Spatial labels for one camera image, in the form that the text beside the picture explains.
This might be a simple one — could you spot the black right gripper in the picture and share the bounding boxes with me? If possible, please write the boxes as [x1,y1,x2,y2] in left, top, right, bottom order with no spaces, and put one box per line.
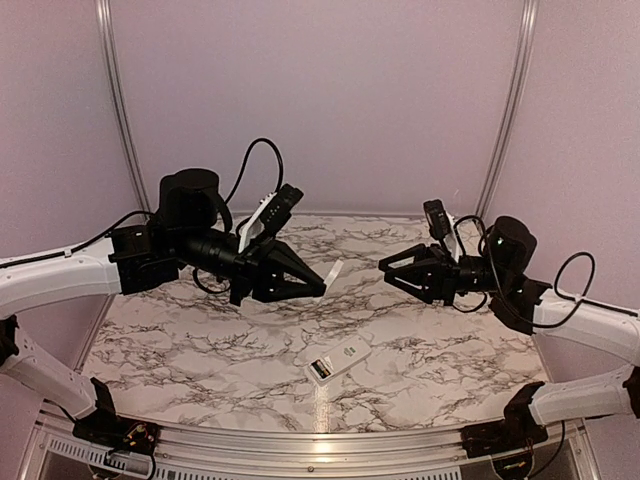
[381,243,510,307]

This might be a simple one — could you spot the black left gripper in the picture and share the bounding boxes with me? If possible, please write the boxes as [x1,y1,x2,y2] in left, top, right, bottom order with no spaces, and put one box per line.
[173,226,328,306]

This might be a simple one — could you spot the white battery cover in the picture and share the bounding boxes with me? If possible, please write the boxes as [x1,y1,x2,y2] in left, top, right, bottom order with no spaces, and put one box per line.
[324,260,344,289]

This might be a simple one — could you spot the black AAA battery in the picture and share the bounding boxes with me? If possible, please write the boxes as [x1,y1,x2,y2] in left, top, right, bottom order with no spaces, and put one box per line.
[315,368,332,381]

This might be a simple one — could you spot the white remote control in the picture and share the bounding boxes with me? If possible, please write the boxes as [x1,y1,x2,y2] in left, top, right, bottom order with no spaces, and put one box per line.
[307,335,372,384]

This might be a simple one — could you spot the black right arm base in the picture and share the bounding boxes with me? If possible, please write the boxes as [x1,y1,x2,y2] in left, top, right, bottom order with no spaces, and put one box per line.
[461,381,548,458]

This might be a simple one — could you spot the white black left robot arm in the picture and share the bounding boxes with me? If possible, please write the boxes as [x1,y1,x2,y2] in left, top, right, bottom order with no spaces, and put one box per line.
[1,168,326,445]

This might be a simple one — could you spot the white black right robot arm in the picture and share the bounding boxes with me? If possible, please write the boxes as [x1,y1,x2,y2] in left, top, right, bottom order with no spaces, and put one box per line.
[379,216,639,448]

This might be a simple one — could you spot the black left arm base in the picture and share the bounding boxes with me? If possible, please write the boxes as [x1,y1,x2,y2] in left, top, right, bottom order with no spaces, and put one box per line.
[73,378,160,455]

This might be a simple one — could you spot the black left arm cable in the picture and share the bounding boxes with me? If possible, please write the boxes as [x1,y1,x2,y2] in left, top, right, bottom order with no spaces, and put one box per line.
[227,137,287,211]

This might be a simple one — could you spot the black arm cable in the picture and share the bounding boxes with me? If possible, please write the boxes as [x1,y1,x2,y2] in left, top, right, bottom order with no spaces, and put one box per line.
[227,137,287,211]
[449,214,640,331]

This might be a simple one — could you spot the aluminium right corner post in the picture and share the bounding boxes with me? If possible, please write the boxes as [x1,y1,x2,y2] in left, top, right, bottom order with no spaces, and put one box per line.
[475,0,540,218]

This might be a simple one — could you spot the aluminium corner post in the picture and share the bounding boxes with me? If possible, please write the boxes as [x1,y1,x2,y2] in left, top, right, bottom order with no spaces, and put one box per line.
[475,0,540,218]
[95,0,151,211]

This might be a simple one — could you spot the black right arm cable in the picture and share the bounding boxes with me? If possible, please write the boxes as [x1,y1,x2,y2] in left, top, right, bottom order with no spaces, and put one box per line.
[449,214,640,331]

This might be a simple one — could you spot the aluminium left corner post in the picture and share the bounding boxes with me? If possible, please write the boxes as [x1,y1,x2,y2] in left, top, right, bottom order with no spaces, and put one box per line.
[95,0,151,211]

